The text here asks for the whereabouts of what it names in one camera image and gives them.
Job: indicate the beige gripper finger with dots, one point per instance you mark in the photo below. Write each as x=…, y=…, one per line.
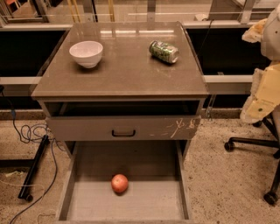
x=255, y=32

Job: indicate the red apple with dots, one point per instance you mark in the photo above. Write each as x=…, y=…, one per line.
x=119, y=183

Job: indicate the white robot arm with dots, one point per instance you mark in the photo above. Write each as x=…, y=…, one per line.
x=270, y=41

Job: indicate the grey drawer cabinet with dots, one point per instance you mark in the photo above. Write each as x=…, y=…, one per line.
x=128, y=81

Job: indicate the open middle drawer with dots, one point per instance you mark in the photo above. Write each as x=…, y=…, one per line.
x=157, y=192

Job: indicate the green soda can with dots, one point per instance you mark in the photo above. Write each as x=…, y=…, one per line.
x=164, y=51

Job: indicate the black office chair base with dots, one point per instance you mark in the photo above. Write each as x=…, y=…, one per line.
x=274, y=127

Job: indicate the white ceramic bowl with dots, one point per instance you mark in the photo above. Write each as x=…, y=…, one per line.
x=87, y=53

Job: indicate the black table leg with caster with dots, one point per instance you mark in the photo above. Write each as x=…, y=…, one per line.
x=32, y=166

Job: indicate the top drawer with black handle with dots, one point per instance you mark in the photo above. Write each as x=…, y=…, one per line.
x=116, y=128

